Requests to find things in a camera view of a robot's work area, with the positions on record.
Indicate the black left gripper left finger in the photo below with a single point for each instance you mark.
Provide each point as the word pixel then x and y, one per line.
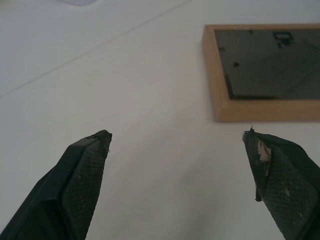
pixel 62 190

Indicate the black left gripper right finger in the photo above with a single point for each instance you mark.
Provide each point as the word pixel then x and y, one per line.
pixel 285 185

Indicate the wooden picture frame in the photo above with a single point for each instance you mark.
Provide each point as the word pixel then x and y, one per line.
pixel 250 75

